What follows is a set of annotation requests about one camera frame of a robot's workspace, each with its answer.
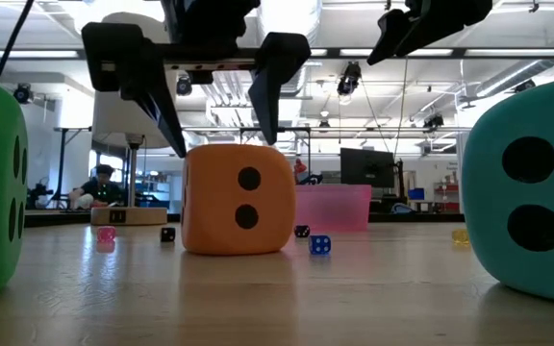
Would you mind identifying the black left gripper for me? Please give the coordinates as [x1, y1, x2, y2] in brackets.
[81, 0, 313, 160]

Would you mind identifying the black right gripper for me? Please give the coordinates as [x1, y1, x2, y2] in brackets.
[366, 0, 494, 66]

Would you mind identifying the orange foam die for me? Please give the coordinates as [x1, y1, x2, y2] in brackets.
[180, 143, 297, 257]

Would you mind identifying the teal foam die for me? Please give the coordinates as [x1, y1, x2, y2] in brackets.
[460, 73, 554, 308]

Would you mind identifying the white shade table lamp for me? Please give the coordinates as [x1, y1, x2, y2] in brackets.
[89, 12, 178, 227]

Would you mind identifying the black monitor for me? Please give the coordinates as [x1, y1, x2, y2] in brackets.
[340, 147, 396, 189]

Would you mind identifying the storage shelf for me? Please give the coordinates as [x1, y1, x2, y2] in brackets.
[433, 180, 462, 213]

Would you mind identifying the person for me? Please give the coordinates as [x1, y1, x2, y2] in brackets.
[68, 163, 125, 211]

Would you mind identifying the pink plastic bin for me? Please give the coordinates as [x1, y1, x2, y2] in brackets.
[294, 184, 373, 234]

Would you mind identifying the small blue die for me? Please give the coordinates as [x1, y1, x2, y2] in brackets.
[308, 235, 333, 256]

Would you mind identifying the black hanging camera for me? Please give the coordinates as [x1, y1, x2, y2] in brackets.
[337, 61, 363, 97]

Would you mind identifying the silver ceiling duct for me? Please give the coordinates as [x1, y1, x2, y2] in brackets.
[256, 0, 323, 47]

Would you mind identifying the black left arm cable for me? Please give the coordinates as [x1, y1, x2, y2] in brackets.
[0, 0, 36, 86]

